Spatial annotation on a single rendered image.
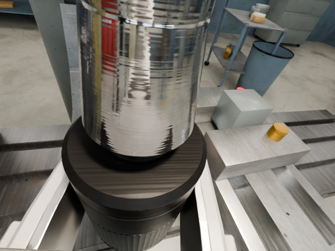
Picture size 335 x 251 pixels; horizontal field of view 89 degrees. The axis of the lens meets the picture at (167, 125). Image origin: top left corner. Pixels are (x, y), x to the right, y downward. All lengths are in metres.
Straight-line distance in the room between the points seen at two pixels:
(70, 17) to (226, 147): 0.48
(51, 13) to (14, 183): 0.40
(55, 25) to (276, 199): 0.60
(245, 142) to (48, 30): 0.54
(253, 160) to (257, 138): 0.05
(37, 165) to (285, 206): 0.38
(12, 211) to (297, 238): 0.37
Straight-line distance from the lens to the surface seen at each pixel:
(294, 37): 5.83
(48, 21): 0.59
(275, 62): 2.35
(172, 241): 0.37
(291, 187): 0.32
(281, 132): 0.29
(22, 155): 0.39
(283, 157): 0.30
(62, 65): 0.63
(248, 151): 0.26
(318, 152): 0.56
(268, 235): 0.26
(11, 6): 4.18
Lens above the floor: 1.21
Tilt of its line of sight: 44 degrees down
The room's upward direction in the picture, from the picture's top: 12 degrees clockwise
